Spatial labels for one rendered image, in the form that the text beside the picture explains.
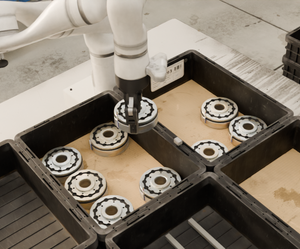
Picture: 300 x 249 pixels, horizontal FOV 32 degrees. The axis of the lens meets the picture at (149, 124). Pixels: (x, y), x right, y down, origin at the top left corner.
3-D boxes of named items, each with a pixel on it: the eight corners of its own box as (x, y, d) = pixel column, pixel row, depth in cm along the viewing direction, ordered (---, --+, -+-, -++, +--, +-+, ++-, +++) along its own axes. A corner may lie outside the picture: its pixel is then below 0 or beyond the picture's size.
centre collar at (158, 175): (146, 182, 128) (146, 180, 128) (160, 171, 131) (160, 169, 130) (159, 192, 125) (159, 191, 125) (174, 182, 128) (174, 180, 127)
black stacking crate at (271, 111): (114, 121, 153) (110, 89, 146) (192, 80, 166) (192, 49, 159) (208, 202, 129) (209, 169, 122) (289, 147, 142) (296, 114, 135)
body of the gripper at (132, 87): (116, 56, 117) (119, 90, 123) (111, 78, 111) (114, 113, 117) (150, 57, 117) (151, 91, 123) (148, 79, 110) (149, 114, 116)
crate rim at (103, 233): (13, 143, 134) (11, 136, 132) (110, 95, 147) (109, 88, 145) (102, 244, 110) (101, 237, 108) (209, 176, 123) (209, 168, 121)
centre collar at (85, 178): (71, 184, 129) (70, 182, 128) (88, 174, 131) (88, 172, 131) (82, 195, 126) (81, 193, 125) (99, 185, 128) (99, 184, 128)
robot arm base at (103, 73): (91, 97, 169) (82, 51, 158) (109, 82, 174) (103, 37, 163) (112, 106, 164) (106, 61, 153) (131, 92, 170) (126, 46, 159)
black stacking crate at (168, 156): (21, 169, 140) (12, 138, 133) (113, 121, 153) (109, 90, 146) (107, 270, 116) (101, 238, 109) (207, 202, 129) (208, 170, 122)
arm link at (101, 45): (73, 4, 147) (82, 56, 158) (102, 11, 143) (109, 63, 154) (92, -10, 153) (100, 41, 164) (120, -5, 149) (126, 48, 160)
